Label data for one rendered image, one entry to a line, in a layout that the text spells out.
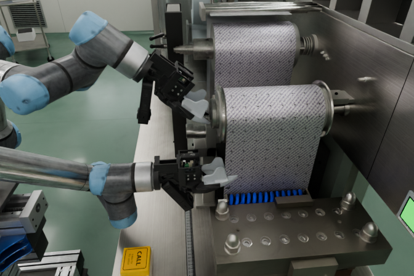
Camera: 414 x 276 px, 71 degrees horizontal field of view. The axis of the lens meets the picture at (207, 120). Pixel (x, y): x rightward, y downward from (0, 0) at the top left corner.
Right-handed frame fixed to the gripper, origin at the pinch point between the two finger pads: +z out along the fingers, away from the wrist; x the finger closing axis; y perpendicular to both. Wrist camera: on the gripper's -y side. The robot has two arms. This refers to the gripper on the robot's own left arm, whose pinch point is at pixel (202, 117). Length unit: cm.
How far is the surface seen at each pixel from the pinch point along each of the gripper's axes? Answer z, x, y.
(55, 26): -124, 549, -241
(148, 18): 10, 549, -115
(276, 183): 25.8, -7.4, -0.9
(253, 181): 20.1, -7.3, -4.1
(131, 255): 4.3, -16.1, -36.5
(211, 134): 4.9, -0.1, -2.7
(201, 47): -6.6, 21.1, 9.7
